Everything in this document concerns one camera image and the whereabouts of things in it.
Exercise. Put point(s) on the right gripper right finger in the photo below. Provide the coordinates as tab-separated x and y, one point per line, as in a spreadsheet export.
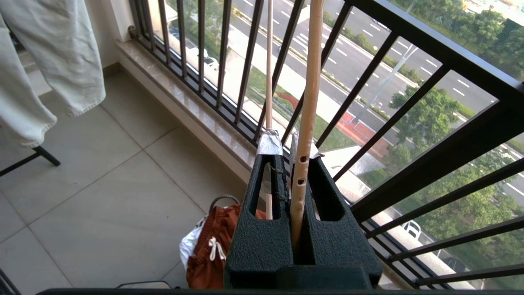
344	250

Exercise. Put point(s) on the beige stone balcony ledge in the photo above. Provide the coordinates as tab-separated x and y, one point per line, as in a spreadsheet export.
192	110

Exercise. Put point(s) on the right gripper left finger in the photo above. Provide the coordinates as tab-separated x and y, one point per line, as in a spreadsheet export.
256	250

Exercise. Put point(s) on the white hanging trousers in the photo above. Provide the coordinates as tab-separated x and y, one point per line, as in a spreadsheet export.
49	61

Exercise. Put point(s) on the black metal balcony railing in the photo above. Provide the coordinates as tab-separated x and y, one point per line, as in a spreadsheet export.
450	135

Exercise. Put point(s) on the black drying rack leg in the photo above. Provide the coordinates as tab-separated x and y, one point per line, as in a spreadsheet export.
43	155

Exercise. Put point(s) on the white cloth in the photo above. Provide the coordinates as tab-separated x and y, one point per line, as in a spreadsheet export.
190	243

